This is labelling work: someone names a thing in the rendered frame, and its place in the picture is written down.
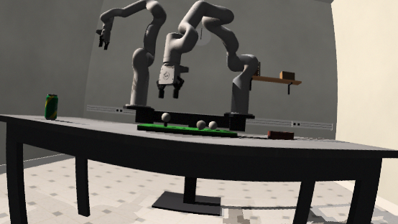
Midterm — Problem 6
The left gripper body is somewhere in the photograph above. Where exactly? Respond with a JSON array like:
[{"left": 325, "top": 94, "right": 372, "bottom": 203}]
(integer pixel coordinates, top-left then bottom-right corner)
[{"left": 159, "top": 63, "right": 180, "bottom": 86}]

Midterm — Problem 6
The grey ball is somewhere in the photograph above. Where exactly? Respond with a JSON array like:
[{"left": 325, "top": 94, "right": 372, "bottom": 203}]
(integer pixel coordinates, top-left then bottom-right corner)
[
  {"left": 209, "top": 121, "right": 218, "bottom": 130},
  {"left": 197, "top": 121, "right": 206, "bottom": 130}
]

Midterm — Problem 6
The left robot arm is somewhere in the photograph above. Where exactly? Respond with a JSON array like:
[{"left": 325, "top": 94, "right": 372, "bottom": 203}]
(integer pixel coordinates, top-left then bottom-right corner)
[{"left": 163, "top": 1, "right": 259, "bottom": 116}]

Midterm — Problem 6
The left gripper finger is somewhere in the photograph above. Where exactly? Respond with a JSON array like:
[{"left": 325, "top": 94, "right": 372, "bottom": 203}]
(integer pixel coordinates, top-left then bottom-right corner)
[
  {"left": 157, "top": 80, "right": 166, "bottom": 98},
  {"left": 173, "top": 76, "right": 185, "bottom": 98}
]

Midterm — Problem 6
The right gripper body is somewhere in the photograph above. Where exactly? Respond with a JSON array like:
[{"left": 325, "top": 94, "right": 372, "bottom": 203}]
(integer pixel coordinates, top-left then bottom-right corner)
[{"left": 101, "top": 29, "right": 111, "bottom": 42}]

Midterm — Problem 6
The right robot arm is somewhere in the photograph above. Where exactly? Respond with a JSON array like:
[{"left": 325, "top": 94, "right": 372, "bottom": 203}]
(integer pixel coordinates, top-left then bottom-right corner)
[{"left": 96, "top": 0, "right": 167, "bottom": 108}]

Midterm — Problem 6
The green and yellow drink can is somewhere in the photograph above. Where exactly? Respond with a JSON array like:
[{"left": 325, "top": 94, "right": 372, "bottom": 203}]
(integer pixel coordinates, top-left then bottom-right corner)
[{"left": 45, "top": 94, "right": 58, "bottom": 120}]

